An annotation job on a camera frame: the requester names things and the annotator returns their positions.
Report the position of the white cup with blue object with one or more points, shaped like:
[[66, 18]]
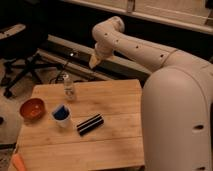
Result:
[[61, 115]]

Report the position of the wooden table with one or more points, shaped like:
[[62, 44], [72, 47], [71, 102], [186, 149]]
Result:
[[117, 143]]

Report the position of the orange carrot toy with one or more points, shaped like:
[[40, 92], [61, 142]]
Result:
[[18, 162]]

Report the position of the black power strip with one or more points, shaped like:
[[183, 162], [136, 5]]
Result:
[[81, 59]]

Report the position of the clear plastic bottle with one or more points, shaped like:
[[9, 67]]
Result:
[[69, 87]]

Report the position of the black office chair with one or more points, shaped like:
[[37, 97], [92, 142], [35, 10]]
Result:
[[22, 31]]

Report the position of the orange bowl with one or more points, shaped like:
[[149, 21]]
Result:
[[32, 109]]

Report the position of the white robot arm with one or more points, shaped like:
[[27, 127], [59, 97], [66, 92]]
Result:
[[176, 103]]

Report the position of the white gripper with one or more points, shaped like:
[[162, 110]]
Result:
[[101, 53]]

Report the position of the black striped cylinder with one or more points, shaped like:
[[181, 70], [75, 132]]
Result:
[[90, 124]]

